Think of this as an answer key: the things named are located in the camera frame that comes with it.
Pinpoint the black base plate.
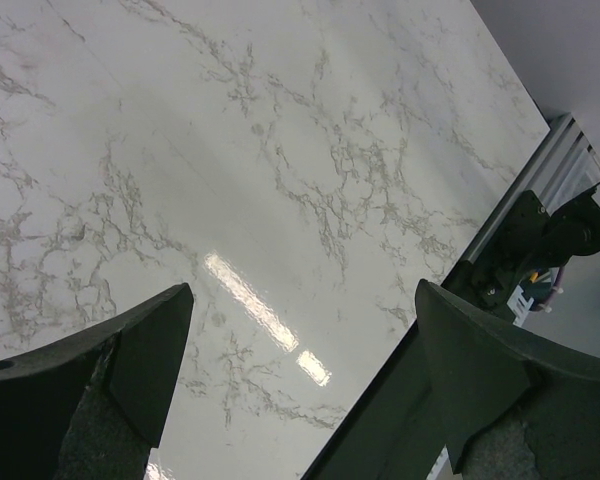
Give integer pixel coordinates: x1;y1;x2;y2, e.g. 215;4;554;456
304;190;549;479

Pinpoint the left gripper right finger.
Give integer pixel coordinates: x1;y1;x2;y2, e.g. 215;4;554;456
415;280;600;479

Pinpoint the white slotted cable duct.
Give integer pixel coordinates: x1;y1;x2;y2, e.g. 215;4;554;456
507;285;534;327

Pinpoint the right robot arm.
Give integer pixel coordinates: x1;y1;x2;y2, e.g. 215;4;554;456
538;182;600;267

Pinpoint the aluminium rail bar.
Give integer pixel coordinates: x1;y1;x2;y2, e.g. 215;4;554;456
461;114;600;261

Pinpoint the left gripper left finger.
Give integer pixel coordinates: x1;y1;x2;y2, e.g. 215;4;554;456
0;283;194;479

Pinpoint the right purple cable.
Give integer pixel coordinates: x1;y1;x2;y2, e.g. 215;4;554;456
539;267;569;316

